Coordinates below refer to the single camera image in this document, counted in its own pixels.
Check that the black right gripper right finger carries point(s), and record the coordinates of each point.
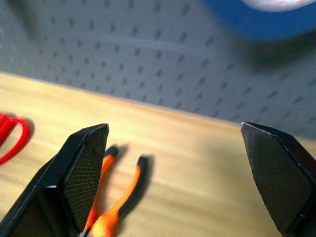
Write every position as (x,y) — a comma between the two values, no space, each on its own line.
(281,177)

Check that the dark grey pegboard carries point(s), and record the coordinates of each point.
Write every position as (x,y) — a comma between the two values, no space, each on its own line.
(123,49)

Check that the blue tape roll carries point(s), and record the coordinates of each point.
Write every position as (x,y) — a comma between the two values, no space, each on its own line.
(247,23)

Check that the orange black pliers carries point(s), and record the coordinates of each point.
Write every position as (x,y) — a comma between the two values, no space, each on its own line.
(130,195)

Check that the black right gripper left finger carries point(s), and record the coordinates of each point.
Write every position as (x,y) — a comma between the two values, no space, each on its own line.
(49,187)

